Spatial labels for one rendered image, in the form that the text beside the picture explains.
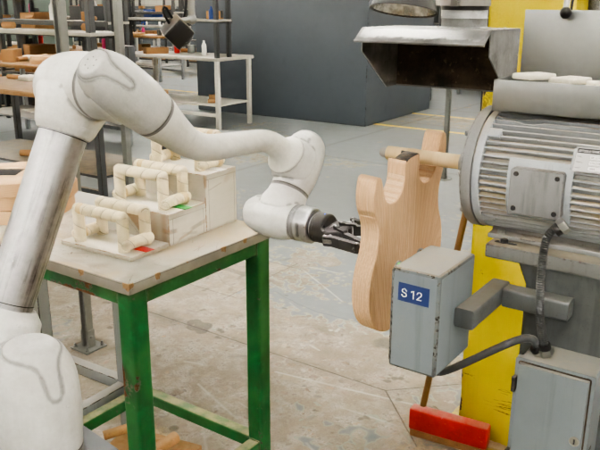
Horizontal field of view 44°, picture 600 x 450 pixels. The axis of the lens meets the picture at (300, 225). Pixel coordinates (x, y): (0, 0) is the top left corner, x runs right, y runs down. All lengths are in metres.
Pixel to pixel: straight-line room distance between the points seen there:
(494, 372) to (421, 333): 1.44
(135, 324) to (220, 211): 0.51
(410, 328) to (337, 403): 1.76
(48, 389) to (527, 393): 0.90
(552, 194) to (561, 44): 0.34
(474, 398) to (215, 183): 1.30
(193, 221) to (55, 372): 0.82
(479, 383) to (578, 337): 1.32
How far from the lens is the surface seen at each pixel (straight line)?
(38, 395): 1.44
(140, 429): 2.01
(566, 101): 1.47
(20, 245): 1.59
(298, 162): 1.82
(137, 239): 2.01
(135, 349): 1.90
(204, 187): 2.15
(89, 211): 2.05
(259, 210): 1.83
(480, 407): 2.88
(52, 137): 1.59
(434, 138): 1.71
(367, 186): 1.47
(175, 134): 1.55
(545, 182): 1.43
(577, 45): 1.61
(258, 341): 2.31
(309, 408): 3.08
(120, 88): 1.45
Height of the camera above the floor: 1.58
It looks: 17 degrees down
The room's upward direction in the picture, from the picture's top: straight up
